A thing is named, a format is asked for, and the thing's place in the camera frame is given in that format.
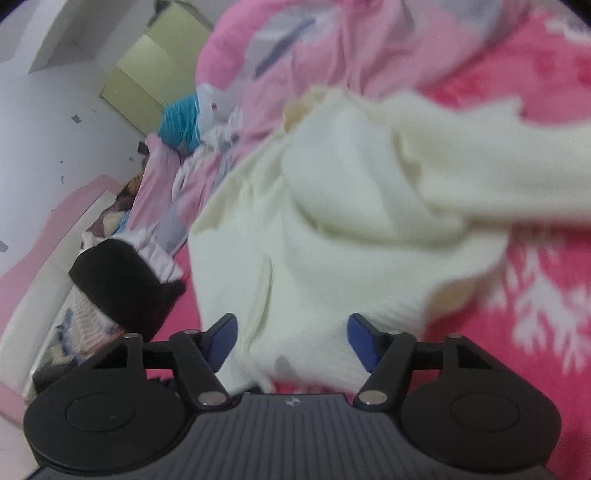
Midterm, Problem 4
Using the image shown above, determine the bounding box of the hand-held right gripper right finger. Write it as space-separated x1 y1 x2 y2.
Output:
347 313 497 411

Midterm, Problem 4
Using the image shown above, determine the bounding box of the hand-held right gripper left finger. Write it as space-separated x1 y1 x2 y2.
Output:
90 313 238 411

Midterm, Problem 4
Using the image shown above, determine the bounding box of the white deer-print sweater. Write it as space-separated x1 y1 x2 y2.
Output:
188 88 591 398

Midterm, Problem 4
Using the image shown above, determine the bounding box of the stack of folded clothes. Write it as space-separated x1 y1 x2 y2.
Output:
32 277 125 398

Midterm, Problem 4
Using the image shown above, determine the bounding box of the black folded garment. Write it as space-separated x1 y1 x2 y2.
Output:
68 239 188 342

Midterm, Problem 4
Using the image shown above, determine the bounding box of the brown patterned cloth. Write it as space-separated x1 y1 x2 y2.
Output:
90 173 144 236

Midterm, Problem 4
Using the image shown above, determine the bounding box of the pink floral blanket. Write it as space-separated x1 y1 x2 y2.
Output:
139 9 591 480

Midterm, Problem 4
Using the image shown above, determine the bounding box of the pink bed headboard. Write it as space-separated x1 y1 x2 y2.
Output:
0 174 123 416

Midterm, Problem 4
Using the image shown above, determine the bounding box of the teal striped pillow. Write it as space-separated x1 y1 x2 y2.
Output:
158 92 204 153

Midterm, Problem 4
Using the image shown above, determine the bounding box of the yellow-green wardrobe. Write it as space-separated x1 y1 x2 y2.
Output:
102 18 218 134

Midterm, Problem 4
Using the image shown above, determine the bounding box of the pink patterned duvet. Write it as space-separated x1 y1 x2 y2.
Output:
129 0 555 259

